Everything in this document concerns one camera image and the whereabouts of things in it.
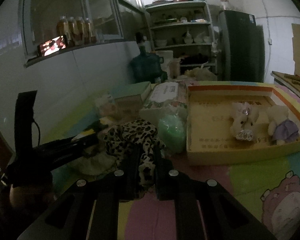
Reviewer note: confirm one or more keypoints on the green bubble wrap bag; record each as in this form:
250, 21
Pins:
171, 130

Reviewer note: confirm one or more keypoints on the glass jar on refrigerator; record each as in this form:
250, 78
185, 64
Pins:
225, 5

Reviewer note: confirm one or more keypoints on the teal water jug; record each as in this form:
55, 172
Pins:
146, 66

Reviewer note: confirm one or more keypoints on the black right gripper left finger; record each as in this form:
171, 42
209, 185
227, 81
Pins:
87, 210

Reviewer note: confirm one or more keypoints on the white plastic bag of goods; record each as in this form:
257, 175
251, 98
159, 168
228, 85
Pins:
201, 73

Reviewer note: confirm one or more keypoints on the amber bottle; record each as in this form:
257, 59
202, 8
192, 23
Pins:
89, 34
63, 29
81, 29
73, 30

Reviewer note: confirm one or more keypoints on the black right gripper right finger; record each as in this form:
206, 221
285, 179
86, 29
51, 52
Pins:
206, 210

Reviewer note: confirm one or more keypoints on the floral tissue pack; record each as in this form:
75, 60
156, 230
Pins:
169, 98

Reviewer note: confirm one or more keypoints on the phone with lit screen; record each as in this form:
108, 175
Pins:
52, 46

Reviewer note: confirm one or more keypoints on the colourful foam play mat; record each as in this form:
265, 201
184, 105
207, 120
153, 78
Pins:
268, 189

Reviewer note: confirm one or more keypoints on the metal storage shelf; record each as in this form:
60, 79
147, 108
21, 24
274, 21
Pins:
186, 30

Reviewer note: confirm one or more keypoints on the pink plush rabbit toy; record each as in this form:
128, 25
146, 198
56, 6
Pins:
244, 117

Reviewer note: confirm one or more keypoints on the black refrigerator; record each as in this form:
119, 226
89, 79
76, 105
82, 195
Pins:
242, 47

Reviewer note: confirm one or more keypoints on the orange-rimmed cardboard box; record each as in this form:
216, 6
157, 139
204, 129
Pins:
209, 141

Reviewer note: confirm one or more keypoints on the cream teddy bear purple dress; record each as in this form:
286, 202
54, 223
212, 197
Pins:
281, 129

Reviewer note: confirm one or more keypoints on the teal box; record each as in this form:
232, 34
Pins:
132, 95

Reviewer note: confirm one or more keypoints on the leopard print cloth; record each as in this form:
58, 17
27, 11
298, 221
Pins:
136, 147

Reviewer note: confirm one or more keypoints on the wooden counter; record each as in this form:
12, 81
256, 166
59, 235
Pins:
290, 81

